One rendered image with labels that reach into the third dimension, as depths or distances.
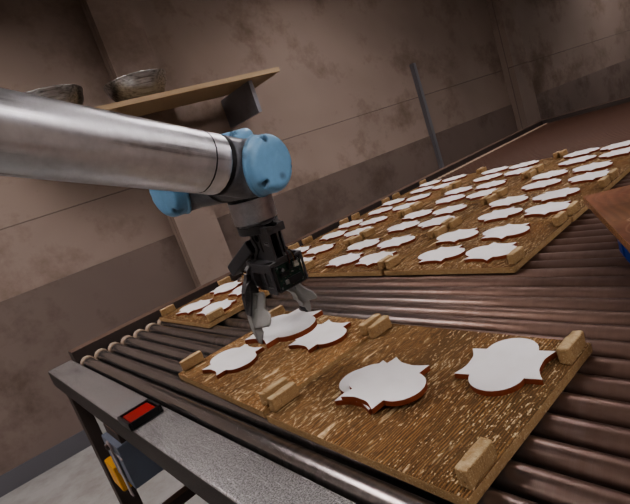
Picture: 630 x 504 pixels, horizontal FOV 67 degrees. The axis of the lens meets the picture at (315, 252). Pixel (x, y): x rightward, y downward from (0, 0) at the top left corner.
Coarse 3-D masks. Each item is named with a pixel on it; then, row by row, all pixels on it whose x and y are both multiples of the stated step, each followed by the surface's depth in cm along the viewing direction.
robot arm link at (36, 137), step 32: (0, 96) 39; (32, 96) 42; (0, 128) 38; (32, 128) 40; (64, 128) 42; (96, 128) 44; (128, 128) 47; (160, 128) 50; (192, 128) 54; (0, 160) 40; (32, 160) 41; (64, 160) 43; (96, 160) 45; (128, 160) 47; (160, 160) 49; (192, 160) 52; (224, 160) 55; (256, 160) 56; (288, 160) 60; (192, 192) 56; (224, 192) 58; (256, 192) 59
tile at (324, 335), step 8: (328, 320) 115; (320, 328) 112; (328, 328) 110; (336, 328) 108; (344, 328) 107; (304, 336) 110; (312, 336) 109; (320, 336) 107; (328, 336) 106; (336, 336) 104; (344, 336) 104; (296, 344) 107; (304, 344) 106; (312, 344) 104; (320, 344) 103; (328, 344) 102
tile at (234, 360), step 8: (224, 352) 118; (232, 352) 116; (240, 352) 114; (248, 352) 112; (256, 352) 112; (216, 360) 114; (224, 360) 113; (232, 360) 111; (240, 360) 109; (248, 360) 108; (256, 360) 108; (208, 368) 111; (216, 368) 109; (224, 368) 108; (232, 368) 106; (240, 368) 106
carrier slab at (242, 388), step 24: (288, 312) 135; (360, 336) 102; (264, 360) 107; (288, 360) 103; (312, 360) 99; (336, 360) 96; (192, 384) 112; (216, 384) 103; (240, 384) 99; (264, 384) 95; (264, 408) 86
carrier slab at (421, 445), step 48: (384, 336) 98; (432, 336) 91; (480, 336) 85; (336, 384) 85; (432, 384) 75; (528, 384) 67; (336, 432) 71; (384, 432) 67; (432, 432) 64; (480, 432) 61; (528, 432) 59; (432, 480) 56; (480, 480) 53
